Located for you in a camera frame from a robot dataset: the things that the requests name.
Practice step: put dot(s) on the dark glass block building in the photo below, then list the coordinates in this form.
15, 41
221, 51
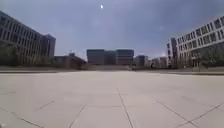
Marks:
110, 56

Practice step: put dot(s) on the grey concrete slab pavement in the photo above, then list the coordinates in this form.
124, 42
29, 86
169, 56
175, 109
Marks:
110, 90

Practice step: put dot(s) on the small distant building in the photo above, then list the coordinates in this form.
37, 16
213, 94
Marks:
140, 60

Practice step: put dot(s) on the low dark building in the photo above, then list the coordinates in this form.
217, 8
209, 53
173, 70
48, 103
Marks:
70, 61

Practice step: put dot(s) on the pale multi-storey building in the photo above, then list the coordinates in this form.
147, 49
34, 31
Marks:
200, 38

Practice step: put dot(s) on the long multi-storey building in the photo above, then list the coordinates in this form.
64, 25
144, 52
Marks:
20, 35

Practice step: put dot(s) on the row of trees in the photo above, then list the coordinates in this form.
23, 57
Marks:
13, 55

